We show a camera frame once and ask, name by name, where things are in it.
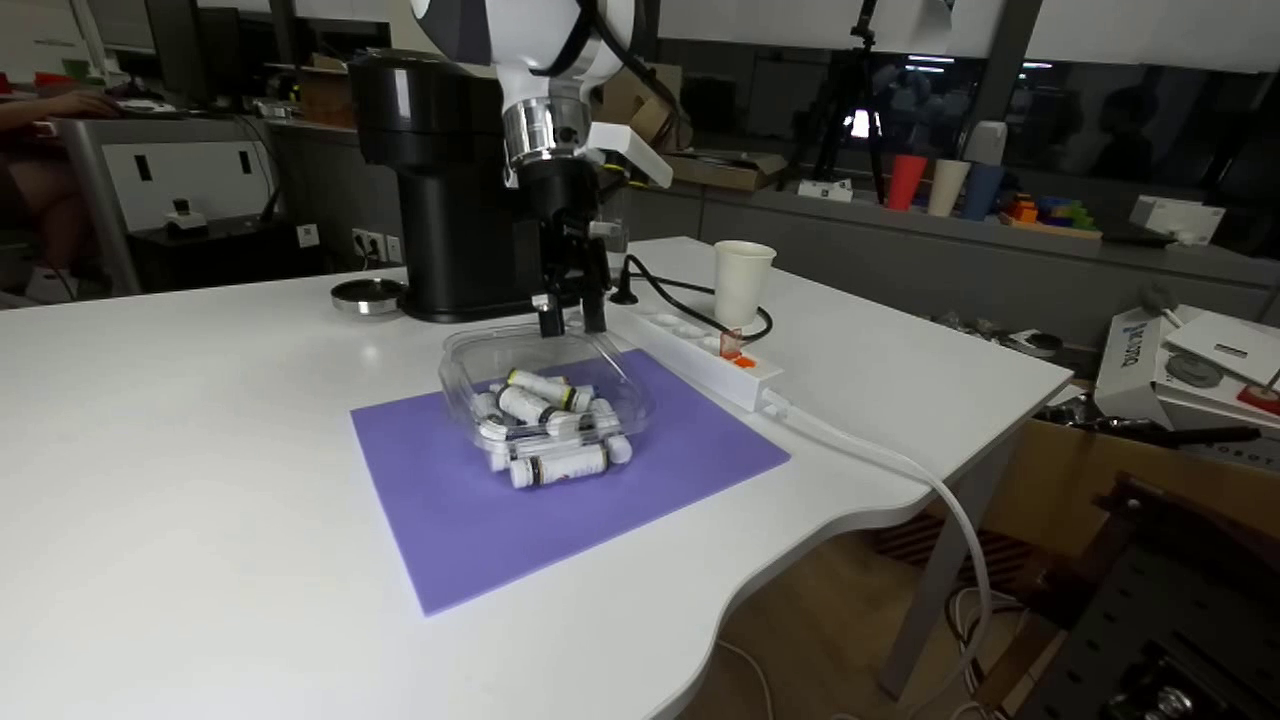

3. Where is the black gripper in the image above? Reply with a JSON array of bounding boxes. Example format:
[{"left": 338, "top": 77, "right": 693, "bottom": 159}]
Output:
[{"left": 509, "top": 150, "right": 621, "bottom": 338}]

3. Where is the clear plastic case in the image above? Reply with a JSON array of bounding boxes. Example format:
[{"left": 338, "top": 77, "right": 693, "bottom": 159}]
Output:
[{"left": 434, "top": 325, "right": 657, "bottom": 486}]

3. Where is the white paint tube orange band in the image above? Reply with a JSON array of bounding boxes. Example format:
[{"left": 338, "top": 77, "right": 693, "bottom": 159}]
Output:
[{"left": 502, "top": 365, "right": 576, "bottom": 406}]

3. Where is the white paint tube green band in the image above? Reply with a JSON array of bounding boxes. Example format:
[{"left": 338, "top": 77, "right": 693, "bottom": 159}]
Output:
[{"left": 490, "top": 382, "right": 554, "bottom": 430}]

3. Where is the white paint tube dark band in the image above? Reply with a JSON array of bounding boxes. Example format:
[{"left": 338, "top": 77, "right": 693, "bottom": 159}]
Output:
[{"left": 510, "top": 430, "right": 582, "bottom": 463}]

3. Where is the black coffee machine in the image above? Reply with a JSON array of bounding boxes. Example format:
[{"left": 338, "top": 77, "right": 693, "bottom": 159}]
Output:
[{"left": 343, "top": 49, "right": 564, "bottom": 325}]

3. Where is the white paper cup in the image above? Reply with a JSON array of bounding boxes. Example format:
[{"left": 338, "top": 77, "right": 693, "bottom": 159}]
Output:
[{"left": 706, "top": 237, "right": 778, "bottom": 330}]

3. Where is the black round disc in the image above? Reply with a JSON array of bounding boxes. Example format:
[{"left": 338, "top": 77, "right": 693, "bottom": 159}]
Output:
[{"left": 328, "top": 270, "right": 406, "bottom": 319}]

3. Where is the purple mat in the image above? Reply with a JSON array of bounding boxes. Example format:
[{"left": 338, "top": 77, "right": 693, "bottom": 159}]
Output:
[{"left": 349, "top": 343, "right": 794, "bottom": 620}]

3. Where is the red cup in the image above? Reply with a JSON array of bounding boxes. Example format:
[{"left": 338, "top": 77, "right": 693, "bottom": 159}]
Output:
[{"left": 879, "top": 146, "right": 935, "bottom": 218}]

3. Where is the grey long workbench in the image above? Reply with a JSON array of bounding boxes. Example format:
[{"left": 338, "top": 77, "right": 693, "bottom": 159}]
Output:
[{"left": 621, "top": 178, "right": 1280, "bottom": 350}]

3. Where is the cream cup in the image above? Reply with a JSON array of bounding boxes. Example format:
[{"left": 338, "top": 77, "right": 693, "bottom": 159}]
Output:
[{"left": 924, "top": 154, "right": 971, "bottom": 225}]

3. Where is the grey metal cabinet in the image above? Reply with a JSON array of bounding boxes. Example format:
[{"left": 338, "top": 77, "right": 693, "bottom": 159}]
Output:
[{"left": 56, "top": 112, "right": 283, "bottom": 290}]

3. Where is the blue cup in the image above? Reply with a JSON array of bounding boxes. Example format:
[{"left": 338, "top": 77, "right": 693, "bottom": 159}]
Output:
[{"left": 960, "top": 159, "right": 1006, "bottom": 225}]

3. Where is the grey upturned cup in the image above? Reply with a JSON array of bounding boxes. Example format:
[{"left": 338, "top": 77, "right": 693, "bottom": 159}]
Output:
[{"left": 962, "top": 116, "right": 1015, "bottom": 173}]

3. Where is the grey table leg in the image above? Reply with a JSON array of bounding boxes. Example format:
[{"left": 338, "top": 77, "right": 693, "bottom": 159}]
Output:
[{"left": 877, "top": 460, "right": 1006, "bottom": 701}]

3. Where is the large brown cardboard box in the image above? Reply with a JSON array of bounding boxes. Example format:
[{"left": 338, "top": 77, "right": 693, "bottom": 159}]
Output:
[{"left": 994, "top": 416, "right": 1280, "bottom": 551}]

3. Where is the small white box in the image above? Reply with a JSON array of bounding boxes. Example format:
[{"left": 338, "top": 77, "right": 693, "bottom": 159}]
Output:
[{"left": 1127, "top": 193, "right": 1226, "bottom": 249}]

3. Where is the white printed cardboard box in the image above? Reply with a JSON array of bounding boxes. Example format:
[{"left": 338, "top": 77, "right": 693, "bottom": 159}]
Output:
[{"left": 1089, "top": 301, "right": 1280, "bottom": 430}]

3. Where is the black perforated breadboard table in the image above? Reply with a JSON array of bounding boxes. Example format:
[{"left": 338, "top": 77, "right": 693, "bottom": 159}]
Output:
[{"left": 1018, "top": 486, "right": 1280, "bottom": 720}]

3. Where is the black cable on table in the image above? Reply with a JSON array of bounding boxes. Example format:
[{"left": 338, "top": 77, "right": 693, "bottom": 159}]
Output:
[{"left": 609, "top": 249, "right": 778, "bottom": 346}]

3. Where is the white power strip orange switch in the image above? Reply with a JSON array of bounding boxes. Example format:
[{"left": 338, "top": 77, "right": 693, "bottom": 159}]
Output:
[{"left": 631, "top": 301, "right": 794, "bottom": 419}]

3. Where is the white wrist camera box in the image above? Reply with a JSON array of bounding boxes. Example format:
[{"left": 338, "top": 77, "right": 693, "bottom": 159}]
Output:
[{"left": 578, "top": 116, "right": 678, "bottom": 197}]

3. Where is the white wall outlet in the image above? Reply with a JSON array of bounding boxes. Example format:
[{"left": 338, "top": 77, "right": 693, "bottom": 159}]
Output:
[{"left": 343, "top": 225, "right": 402, "bottom": 266}]

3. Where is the thick white power cable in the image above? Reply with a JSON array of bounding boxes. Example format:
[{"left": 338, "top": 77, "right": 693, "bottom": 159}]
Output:
[{"left": 765, "top": 388, "right": 998, "bottom": 671}]

